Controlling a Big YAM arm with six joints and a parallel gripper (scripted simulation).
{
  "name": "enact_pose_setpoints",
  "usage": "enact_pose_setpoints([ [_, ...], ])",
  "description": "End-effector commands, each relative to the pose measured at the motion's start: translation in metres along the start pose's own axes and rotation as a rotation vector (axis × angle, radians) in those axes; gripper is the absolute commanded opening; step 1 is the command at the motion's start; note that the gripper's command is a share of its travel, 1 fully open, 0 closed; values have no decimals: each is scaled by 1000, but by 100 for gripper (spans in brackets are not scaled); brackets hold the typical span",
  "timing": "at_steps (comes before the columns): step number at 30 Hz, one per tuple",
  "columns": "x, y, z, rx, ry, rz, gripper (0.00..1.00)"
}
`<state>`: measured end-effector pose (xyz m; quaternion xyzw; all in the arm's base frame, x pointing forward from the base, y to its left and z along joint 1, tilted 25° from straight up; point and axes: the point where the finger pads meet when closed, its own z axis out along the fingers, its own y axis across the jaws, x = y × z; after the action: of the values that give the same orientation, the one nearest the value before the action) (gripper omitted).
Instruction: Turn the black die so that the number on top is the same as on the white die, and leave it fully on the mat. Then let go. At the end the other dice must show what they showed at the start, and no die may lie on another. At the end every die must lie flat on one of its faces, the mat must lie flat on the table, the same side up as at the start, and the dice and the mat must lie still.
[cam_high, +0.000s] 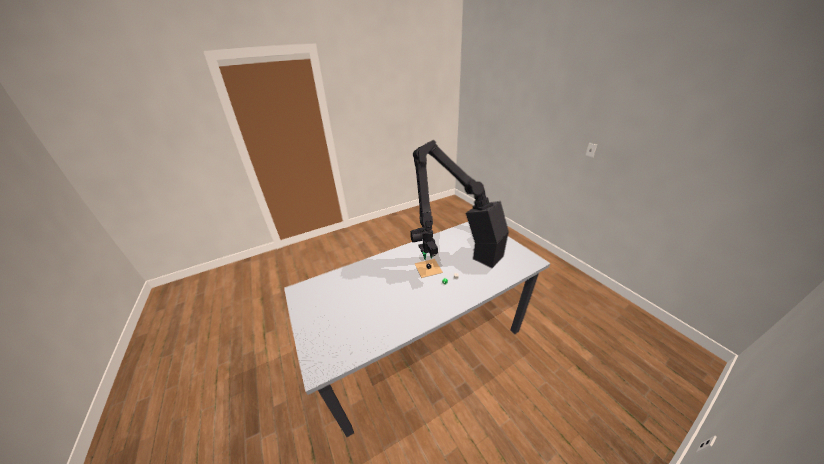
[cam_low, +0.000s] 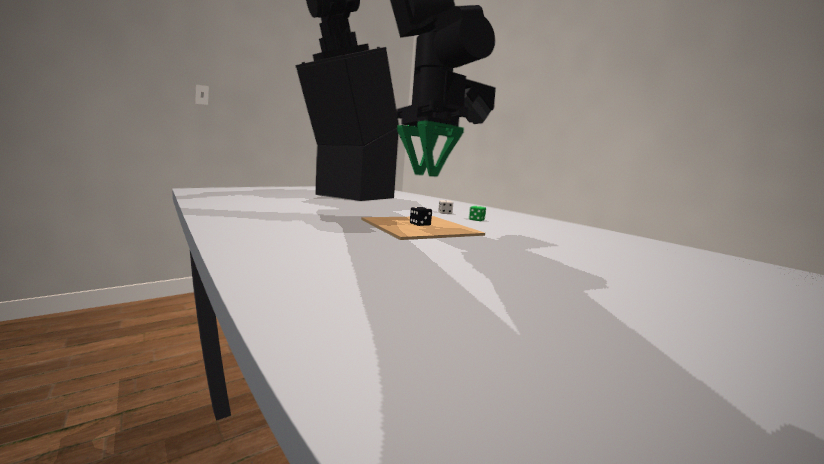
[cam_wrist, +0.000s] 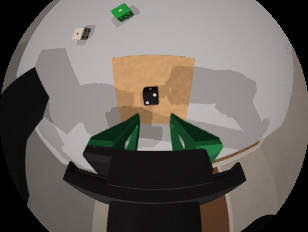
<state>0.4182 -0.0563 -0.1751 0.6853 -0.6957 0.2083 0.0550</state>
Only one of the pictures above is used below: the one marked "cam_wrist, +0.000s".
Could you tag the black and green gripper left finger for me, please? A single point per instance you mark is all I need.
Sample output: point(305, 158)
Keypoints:
point(116, 136)

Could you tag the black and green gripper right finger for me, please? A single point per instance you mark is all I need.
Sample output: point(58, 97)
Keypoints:
point(193, 138)

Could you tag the white die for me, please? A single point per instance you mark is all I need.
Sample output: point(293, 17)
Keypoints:
point(81, 33)

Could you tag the black die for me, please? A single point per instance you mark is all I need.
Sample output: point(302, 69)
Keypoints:
point(150, 96)

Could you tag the green die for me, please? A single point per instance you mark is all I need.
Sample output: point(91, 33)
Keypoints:
point(122, 12)

